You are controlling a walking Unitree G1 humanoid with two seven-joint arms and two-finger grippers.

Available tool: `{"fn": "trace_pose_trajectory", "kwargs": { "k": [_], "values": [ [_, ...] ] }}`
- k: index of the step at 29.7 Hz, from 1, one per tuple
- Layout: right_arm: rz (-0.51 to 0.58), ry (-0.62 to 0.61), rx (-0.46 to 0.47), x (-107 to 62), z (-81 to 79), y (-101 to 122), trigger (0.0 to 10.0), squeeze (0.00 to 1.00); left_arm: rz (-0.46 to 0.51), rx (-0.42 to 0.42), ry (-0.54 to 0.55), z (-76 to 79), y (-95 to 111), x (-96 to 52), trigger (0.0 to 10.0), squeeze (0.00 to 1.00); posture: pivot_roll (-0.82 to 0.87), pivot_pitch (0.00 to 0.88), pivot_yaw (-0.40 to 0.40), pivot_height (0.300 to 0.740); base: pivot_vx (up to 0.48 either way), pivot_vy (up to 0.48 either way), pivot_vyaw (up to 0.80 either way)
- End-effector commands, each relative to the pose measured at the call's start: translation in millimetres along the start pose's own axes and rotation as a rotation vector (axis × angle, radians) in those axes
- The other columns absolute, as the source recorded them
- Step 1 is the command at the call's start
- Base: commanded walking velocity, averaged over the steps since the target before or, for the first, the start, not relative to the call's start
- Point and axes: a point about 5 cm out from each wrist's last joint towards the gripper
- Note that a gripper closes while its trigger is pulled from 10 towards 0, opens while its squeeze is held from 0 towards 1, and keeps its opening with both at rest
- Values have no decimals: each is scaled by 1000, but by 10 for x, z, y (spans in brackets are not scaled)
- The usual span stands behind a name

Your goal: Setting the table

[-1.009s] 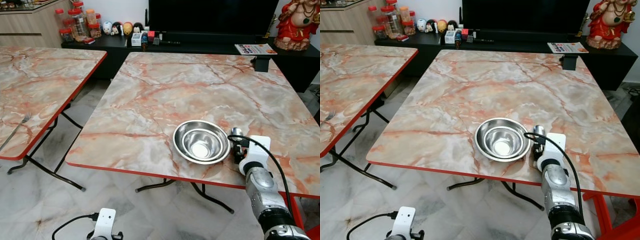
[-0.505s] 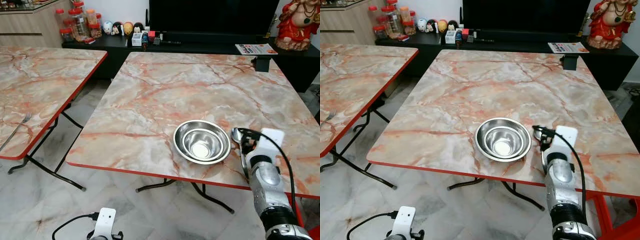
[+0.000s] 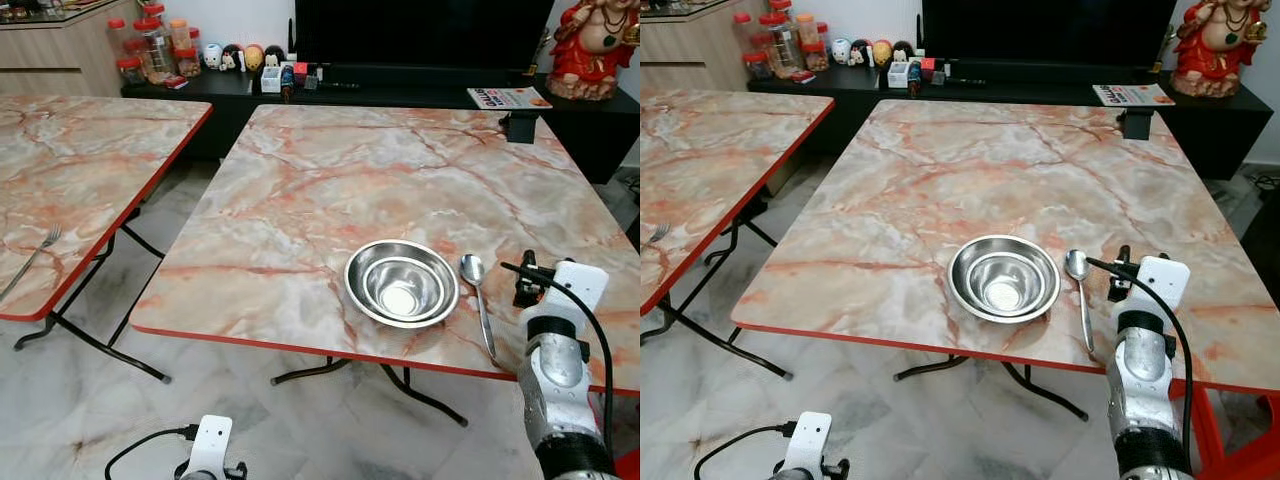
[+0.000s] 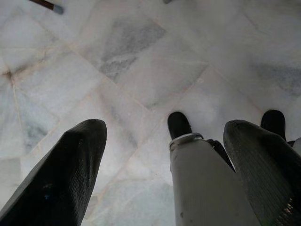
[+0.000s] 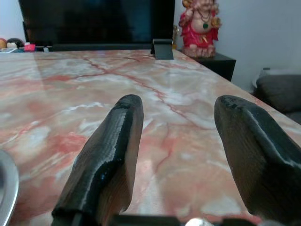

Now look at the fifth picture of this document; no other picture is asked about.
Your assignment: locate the red laughing Buddha statue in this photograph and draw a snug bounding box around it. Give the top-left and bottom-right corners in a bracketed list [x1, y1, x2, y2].
[178, 0, 222, 59]

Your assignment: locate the black television console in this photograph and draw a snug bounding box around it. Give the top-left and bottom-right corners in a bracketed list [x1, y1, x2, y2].
[175, 48, 237, 82]

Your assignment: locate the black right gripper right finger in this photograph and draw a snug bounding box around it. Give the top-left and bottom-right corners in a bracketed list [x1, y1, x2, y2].
[214, 94, 301, 224]

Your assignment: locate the silver metal plate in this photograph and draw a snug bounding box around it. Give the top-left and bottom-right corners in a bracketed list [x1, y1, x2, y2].
[0, 149, 20, 226]

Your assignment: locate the gold small ornament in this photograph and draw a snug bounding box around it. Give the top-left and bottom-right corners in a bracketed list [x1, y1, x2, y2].
[172, 24, 179, 49]

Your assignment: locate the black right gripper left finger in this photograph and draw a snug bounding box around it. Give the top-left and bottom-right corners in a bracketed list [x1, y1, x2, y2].
[51, 94, 144, 226]

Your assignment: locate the black flat screen television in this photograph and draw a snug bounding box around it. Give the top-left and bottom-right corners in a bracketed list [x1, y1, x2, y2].
[18, 0, 176, 52]

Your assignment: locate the black folding stand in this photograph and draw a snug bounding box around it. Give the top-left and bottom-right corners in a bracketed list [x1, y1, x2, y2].
[151, 38, 175, 61]

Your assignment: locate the dark haired plush toy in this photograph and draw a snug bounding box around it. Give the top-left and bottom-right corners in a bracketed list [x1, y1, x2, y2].
[6, 37, 25, 49]

